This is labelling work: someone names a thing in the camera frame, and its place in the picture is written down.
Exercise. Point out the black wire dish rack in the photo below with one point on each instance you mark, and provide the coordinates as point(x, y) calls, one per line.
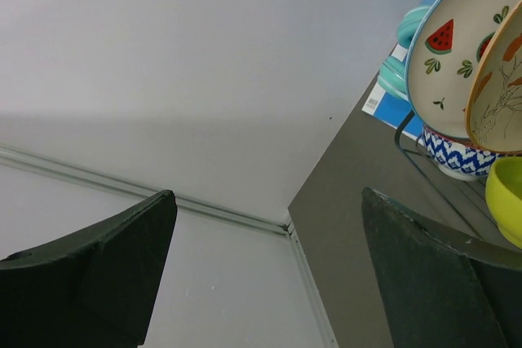
point(456, 203)

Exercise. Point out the white watermelon pattern plate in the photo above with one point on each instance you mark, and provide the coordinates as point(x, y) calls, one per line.
point(444, 58)

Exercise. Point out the blue folder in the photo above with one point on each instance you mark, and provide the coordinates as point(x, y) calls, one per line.
point(385, 107)

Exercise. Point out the teal cat ear headphones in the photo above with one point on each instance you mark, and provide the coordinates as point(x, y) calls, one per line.
point(391, 75)

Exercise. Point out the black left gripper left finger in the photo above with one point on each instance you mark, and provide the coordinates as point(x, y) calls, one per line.
point(96, 287)

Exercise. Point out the orange floral plate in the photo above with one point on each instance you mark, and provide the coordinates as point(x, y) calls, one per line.
point(493, 112)

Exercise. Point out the patterned blue red bowl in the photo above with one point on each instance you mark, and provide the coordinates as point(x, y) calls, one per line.
point(458, 160)

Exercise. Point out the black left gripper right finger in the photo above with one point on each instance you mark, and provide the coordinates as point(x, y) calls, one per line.
point(440, 287)

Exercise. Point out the lime green bowl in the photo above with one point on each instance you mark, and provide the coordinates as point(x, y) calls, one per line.
point(503, 197)

